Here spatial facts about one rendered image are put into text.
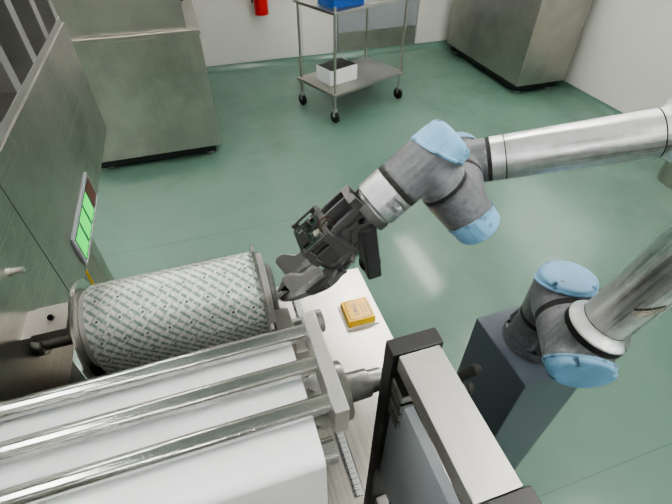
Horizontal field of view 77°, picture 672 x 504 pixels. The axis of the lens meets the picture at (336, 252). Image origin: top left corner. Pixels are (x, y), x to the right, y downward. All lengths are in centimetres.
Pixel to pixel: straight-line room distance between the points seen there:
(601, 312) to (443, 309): 154
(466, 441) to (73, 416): 30
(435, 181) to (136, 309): 45
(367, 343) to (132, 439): 74
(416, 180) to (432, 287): 185
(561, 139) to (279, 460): 62
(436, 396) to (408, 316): 190
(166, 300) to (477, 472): 45
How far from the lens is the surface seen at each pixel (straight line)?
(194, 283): 64
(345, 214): 63
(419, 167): 60
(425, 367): 38
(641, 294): 82
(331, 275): 64
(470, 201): 64
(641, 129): 79
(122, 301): 66
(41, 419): 43
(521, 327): 108
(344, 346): 104
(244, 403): 37
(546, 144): 76
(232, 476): 35
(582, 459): 212
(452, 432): 36
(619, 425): 227
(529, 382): 108
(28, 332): 72
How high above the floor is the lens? 176
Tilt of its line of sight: 43 degrees down
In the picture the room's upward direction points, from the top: straight up
